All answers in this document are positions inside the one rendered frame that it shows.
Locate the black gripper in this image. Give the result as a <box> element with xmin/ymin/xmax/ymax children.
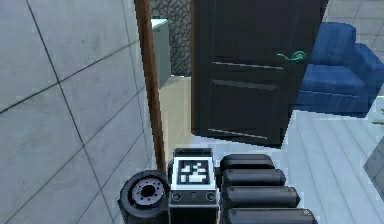
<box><xmin>117</xmin><ymin>169</ymin><xmax>172</xmax><ymax>224</ymax></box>

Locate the grey cabinet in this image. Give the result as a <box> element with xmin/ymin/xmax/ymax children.
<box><xmin>150</xmin><ymin>17</ymin><xmax>172</xmax><ymax>90</ymax></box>

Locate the black room door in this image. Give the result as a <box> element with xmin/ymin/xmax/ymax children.
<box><xmin>190</xmin><ymin>0</ymin><xmax>330</xmax><ymax>149</ymax></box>

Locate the blue armchair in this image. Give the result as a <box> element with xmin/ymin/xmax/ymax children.
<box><xmin>293</xmin><ymin>21</ymin><xmax>384</xmax><ymax>118</ymax></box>

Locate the brown wooden door frame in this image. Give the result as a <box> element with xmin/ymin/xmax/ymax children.
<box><xmin>133</xmin><ymin>0</ymin><xmax>167</xmax><ymax>174</ymax></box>

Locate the green door handle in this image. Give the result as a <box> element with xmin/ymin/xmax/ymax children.
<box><xmin>275</xmin><ymin>50</ymin><xmax>307</xmax><ymax>64</ymax></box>

